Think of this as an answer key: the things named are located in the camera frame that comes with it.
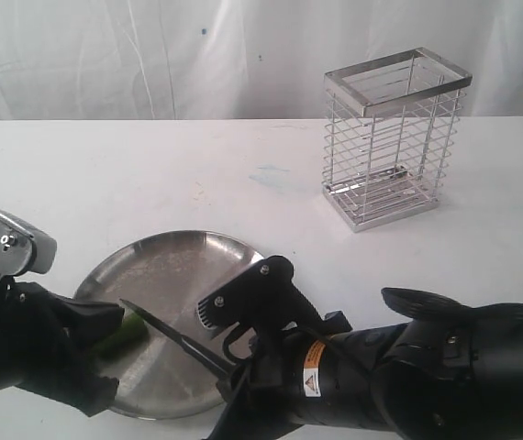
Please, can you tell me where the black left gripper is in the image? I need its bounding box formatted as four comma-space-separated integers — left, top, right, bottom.
0, 280, 125, 417

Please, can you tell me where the chrome wire utensil holder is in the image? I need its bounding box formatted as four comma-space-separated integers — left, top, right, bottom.
321, 47, 473, 232

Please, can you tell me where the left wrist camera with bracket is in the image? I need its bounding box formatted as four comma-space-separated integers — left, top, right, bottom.
0, 201, 59, 308

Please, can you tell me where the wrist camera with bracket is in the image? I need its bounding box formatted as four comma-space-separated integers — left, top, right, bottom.
0, 201, 59, 308
196, 255, 326, 363

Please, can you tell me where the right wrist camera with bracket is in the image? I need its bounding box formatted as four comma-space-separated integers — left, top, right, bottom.
196, 255, 326, 363

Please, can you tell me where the green vegetable piece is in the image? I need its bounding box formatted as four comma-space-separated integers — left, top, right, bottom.
86, 313, 149, 360

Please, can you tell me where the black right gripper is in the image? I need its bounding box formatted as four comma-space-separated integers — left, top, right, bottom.
207, 324, 399, 439

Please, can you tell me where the black knife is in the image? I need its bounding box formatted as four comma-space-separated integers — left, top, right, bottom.
120, 299, 235, 380

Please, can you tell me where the round stainless steel plate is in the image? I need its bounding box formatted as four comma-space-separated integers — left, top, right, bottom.
74, 230, 263, 420

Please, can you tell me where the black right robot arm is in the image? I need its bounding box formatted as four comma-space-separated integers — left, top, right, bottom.
211, 287, 523, 439

